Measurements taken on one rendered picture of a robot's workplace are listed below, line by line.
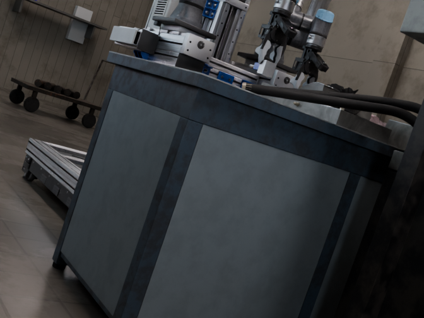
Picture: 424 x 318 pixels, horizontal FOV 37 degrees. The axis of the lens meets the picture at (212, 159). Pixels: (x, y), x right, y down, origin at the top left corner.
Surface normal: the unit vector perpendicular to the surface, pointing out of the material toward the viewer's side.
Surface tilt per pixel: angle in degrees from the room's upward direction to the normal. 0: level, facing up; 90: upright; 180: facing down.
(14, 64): 90
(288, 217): 90
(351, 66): 90
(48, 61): 90
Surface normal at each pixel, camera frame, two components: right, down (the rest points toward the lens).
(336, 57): -0.80, -0.23
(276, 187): 0.49, 0.23
